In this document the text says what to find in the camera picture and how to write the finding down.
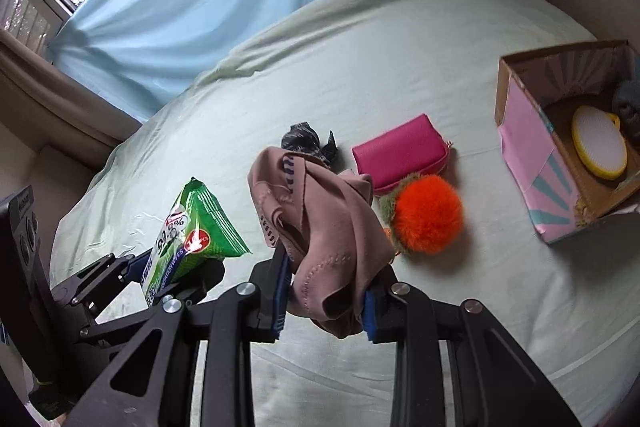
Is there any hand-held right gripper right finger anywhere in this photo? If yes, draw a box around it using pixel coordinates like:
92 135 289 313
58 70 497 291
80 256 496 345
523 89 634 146
362 269 583 427

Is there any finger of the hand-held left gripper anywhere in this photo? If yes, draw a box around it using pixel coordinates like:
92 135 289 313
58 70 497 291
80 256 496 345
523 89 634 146
51 249 155 310
79 261 227 350

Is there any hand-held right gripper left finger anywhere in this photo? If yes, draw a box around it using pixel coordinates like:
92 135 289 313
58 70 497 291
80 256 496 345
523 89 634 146
65 254 293 427

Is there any green wet wipes packet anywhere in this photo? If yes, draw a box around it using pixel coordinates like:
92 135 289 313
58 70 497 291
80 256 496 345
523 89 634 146
141 177 251 308

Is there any dusty pink cloth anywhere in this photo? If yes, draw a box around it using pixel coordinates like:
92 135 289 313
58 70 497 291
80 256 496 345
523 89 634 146
247 146 397 340

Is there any orange fluffy pom-pom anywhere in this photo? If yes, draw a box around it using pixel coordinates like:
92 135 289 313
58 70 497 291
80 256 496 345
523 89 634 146
387 174 465 256

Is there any beige curtain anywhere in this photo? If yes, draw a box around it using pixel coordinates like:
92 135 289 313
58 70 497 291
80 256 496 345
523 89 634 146
0 29 142 172

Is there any dark patterned scrunchie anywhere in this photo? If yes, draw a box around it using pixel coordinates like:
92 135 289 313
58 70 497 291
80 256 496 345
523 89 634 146
280 122 339 168

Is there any magenta zip pouch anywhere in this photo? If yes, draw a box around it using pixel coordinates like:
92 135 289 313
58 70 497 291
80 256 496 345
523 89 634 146
351 113 454 196

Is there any pink cardboard box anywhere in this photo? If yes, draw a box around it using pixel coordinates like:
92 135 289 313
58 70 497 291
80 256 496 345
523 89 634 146
495 39 640 245

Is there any light green bed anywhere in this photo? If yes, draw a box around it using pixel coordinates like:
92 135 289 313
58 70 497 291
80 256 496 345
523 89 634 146
47 0 640 427

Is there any light blue curtain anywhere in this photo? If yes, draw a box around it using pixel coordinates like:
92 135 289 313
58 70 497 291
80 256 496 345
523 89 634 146
47 0 358 124

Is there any yellow round brush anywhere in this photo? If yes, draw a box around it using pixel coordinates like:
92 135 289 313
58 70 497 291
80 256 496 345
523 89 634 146
571 105 629 180

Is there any grey plush toy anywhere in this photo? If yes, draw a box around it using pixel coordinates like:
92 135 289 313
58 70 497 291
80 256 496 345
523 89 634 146
612 79 640 138

